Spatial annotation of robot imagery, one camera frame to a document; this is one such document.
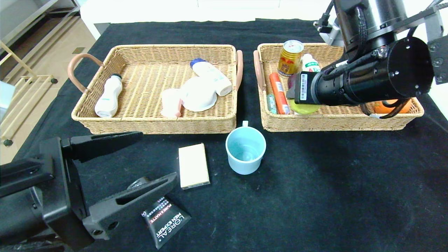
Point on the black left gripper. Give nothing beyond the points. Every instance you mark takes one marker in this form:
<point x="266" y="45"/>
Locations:
<point x="66" y="190"/>

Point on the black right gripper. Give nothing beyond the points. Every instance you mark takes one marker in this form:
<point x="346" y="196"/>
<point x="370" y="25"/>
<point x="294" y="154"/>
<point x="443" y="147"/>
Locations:
<point x="303" y="87"/>

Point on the orange sausage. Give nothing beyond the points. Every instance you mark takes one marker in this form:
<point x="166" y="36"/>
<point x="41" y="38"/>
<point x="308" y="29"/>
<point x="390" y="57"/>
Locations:
<point x="279" y="92"/>

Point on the yellow lemon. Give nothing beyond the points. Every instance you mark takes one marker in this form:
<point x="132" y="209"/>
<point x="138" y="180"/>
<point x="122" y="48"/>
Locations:
<point x="304" y="108"/>

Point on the light blue plastic mug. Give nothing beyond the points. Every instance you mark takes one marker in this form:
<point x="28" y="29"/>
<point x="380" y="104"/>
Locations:
<point x="241" y="164"/>

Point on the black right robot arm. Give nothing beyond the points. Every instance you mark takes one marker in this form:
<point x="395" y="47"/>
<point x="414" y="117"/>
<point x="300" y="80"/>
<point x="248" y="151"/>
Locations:
<point x="378" y="80"/>

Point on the wicker basket with food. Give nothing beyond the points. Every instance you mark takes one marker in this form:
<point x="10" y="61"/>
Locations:
<point x="350" y="119"/>

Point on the wicker basket with toiletries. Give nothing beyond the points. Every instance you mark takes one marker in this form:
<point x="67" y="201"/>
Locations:
<point x="147" y="80"/>

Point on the purple vegetable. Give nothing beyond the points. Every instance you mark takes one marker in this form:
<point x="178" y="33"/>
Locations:
<point x="291" y="82"/>

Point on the green gum pack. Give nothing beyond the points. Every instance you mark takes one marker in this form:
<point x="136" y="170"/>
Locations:
<point x="271" y="104"/>

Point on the gold drink can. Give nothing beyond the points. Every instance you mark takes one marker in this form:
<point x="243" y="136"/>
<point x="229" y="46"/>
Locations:
<point x="289" y="62"/>

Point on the white bottle green label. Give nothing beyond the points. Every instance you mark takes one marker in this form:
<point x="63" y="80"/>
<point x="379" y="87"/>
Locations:
<point x="309" y="64"/>

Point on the black face wash tube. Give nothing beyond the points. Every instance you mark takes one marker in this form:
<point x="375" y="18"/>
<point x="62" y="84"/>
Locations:
<point x="164" y="224"/>

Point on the white bottle black cap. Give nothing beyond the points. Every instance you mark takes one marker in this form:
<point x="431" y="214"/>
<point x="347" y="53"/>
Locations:
<point x="108" y="98"/>

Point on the white bottle blue cap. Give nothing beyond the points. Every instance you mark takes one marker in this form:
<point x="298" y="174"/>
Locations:
<point x="211" y="74"/>

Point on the orange fruit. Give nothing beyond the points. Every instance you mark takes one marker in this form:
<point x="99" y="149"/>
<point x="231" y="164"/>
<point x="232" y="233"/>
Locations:
<point x="381" y="108"/>

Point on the white round container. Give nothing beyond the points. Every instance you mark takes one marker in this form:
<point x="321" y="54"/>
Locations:
<point x="197" y="93"/>

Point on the cream white soap box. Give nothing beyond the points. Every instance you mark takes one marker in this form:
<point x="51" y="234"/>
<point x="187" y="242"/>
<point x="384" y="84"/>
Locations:
<point x="194" y="162"/>

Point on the small pink bottle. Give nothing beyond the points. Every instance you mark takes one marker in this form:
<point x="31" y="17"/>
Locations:
<point x="170" y="103"/>

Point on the black table cloth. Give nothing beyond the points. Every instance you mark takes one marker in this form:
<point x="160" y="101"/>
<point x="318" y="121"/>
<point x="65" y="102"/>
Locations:
<point x="245" y="217"/>

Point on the cream wooden rolling rack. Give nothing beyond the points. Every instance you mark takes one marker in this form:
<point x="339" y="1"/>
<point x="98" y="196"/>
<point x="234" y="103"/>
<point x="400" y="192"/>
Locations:
<point x="14" y="55"/>

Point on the grey metal shelf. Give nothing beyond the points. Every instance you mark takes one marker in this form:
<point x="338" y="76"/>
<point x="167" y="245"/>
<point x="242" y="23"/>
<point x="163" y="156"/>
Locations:
<point x="31" y="21"/>

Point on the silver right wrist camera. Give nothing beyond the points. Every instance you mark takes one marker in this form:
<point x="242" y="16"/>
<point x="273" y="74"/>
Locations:
<point x="332" y="35"/>

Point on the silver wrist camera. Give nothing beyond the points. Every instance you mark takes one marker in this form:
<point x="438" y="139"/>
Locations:
<point x="332" y="35"/>
<point x="4" y="99"/>

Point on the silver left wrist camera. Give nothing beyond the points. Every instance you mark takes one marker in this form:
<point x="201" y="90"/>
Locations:
<point x="4" y="99"/>

